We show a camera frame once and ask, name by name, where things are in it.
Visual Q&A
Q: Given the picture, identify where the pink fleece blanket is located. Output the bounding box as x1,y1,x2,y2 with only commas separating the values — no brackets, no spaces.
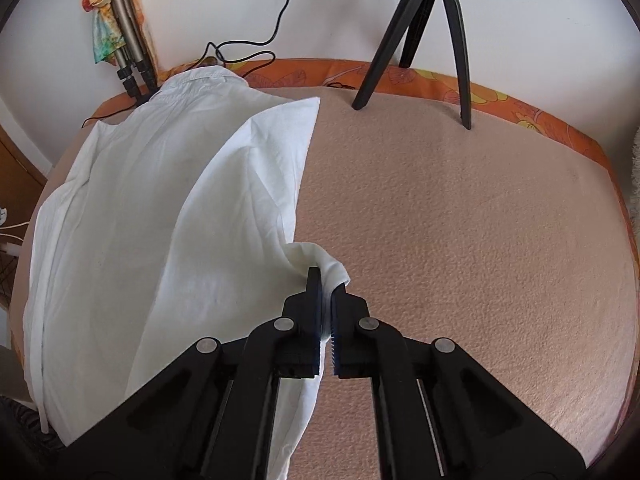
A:
9,85,637,468

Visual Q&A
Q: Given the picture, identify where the white cable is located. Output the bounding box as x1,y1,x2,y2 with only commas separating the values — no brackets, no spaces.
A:
0,205,31,256

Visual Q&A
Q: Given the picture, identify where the black ring light cable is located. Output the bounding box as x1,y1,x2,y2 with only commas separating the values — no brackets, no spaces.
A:
202,0,348,68

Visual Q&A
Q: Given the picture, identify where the thin black cable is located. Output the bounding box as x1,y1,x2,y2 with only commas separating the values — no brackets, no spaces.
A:
82,102,138,128

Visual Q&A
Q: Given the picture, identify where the white shirt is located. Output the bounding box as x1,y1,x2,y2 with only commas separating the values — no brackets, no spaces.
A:
22,65,351,480

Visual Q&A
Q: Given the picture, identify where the wooden nightstand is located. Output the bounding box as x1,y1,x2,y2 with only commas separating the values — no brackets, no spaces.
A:
0,125,51,311

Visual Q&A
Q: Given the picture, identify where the grey folded tripod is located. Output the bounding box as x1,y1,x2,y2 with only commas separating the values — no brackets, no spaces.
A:
97,0,163,106

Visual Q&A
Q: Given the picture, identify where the black mini tripod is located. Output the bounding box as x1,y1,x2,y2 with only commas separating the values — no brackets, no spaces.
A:
351,0,473,131

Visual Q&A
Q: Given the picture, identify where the dark patterned clothing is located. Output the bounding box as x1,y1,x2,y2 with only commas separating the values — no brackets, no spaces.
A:
0,395,51,461

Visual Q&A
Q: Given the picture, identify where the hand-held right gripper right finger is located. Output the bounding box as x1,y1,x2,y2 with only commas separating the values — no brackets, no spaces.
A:
330,284,588,480

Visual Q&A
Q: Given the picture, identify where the colourful patterned scarf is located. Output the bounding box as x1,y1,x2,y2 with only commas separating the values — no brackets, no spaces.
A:
77,0,126,66

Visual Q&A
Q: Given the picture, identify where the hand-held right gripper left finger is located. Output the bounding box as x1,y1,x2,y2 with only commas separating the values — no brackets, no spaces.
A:
55,267,323,480

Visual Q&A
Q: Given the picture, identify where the orange floral bedsheet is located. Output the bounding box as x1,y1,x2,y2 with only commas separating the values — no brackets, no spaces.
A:
82,58,640,451

